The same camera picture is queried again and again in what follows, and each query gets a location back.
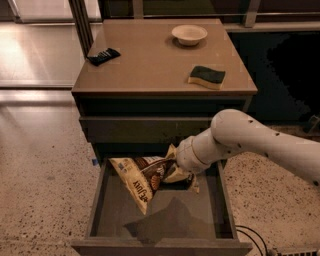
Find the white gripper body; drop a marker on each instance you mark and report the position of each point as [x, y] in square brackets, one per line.
[184, 155]

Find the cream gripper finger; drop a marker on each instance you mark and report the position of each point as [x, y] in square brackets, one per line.
[176, 174]

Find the brown chip bag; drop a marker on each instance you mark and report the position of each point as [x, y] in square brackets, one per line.
[143, 176]

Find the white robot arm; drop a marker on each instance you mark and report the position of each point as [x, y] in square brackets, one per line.
[232, 132]

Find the open middle drawer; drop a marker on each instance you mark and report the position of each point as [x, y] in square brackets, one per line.
[177, 222]

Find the brown drawer cabinet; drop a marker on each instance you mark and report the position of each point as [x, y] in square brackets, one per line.
[150, 78]

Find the closed top drawer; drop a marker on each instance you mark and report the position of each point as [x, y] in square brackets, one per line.
[98, 129]

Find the green yellow sponge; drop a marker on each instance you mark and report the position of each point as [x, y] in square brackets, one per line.
[206, 77]

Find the blue tape piece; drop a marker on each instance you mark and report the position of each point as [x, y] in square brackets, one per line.
[95, 162]

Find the white ceramic bowl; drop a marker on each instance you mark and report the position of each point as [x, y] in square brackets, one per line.
[189, 35]

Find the black snack bar packet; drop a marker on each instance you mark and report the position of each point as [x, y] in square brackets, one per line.
[103, 56]

